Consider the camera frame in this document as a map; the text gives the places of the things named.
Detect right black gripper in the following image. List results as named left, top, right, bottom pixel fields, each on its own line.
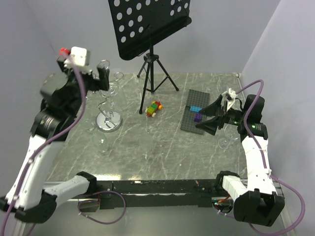
left=195, top=94, right=247, bottom=136

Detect clear wine glass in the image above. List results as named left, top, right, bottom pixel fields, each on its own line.
left=218, top=125, right=240, bottom=149
left=104, top=83, right=119, bottom=109

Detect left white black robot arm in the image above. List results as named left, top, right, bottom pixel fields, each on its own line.
left=0, top=64, right=109, bottom=224

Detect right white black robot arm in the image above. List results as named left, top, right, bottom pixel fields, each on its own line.
left=196, top=94, right=285, bottom=227

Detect chrome wine glass rack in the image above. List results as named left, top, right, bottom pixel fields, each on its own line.
left=92, top=59, right=123, bottom=133

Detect clear glass beside rack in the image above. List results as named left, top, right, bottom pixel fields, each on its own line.
left=81, top=118, right=95, bottom=132

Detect purple lego brick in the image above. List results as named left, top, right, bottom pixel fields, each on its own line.
left=193, top=113, right=202, bottom=123

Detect blue lego brick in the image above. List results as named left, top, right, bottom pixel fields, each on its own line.
left=190, top=106, right=202, bottom=113

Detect grey lego baseplate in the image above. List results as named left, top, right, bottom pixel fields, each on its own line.
left=180, top=89, right=210, bottom=135

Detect black perforated music stand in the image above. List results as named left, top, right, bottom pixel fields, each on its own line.
left=108, top=0, right=192, bottom=100

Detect colourful lego toy car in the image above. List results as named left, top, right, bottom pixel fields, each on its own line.
left=145, top=101, right=163, bottom=118

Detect clear flute front centre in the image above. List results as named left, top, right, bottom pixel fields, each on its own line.
left=139, top=133, right=153, bottom=160

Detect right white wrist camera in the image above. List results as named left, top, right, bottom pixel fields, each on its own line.
left=221, top=88, right=237, bottom=112

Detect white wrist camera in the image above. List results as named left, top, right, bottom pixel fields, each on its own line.
left=60, top=46, right=92, bottom=73
left=221, top=88, right=237, bottom=112

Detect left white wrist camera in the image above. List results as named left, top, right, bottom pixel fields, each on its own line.
left=60, top=46, right=92, bottom=73

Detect purple cable loop under rail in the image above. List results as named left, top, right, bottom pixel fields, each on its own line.
left=77, top=190, right=127, bottom=225

